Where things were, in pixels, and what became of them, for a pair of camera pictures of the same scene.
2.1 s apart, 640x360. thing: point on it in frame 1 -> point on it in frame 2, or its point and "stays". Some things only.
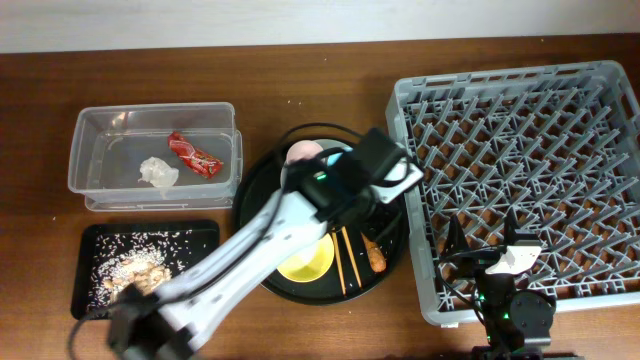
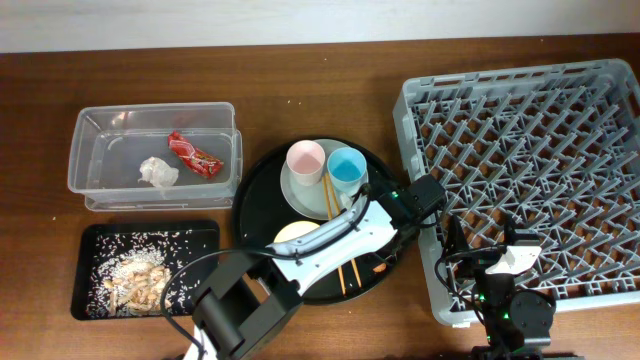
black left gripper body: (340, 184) -> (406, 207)
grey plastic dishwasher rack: (558, 144) stays
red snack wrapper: (203, 163) stays
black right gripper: (457, 249) stays
